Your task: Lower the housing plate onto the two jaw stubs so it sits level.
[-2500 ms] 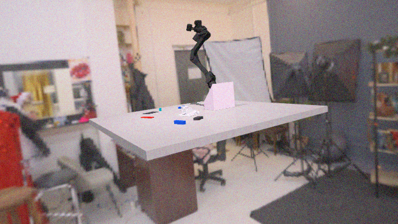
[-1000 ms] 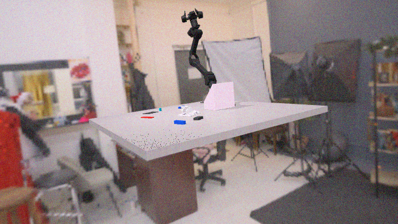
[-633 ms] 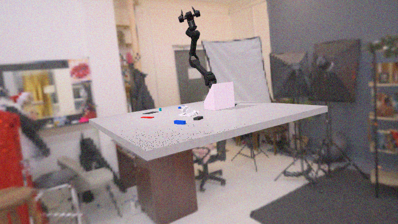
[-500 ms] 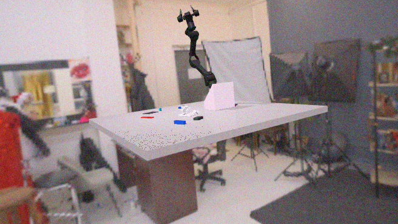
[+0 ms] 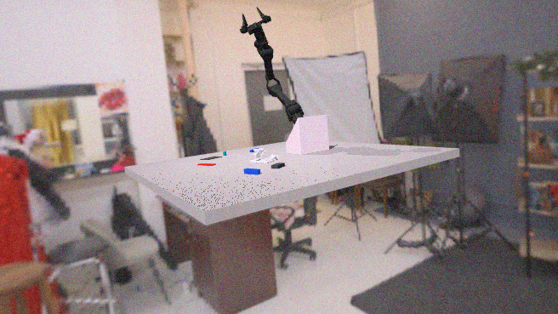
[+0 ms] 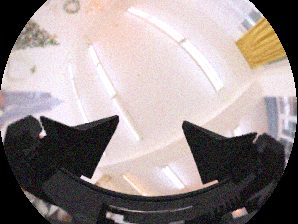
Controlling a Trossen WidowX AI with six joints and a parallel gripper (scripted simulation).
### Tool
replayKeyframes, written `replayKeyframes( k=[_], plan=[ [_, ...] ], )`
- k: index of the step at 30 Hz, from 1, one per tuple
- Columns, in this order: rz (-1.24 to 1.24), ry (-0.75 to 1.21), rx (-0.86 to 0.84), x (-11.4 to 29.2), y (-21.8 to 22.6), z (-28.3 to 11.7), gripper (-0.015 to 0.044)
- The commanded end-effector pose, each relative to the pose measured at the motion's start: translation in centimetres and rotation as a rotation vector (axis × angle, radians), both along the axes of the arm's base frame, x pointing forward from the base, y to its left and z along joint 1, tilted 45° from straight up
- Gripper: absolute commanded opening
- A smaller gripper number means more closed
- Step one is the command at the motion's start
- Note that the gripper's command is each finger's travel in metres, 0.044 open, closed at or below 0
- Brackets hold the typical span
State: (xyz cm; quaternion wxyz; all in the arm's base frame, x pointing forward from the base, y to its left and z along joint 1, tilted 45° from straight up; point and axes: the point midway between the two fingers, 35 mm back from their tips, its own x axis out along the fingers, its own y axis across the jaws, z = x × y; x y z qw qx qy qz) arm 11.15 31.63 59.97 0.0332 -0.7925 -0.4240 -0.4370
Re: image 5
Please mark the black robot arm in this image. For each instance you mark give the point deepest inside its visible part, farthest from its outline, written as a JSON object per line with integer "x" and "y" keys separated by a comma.
{"x": 293, "y": 109}

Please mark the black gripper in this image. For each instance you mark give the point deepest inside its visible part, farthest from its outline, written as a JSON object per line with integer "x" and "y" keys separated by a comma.
{"x": 245, "y": 27}

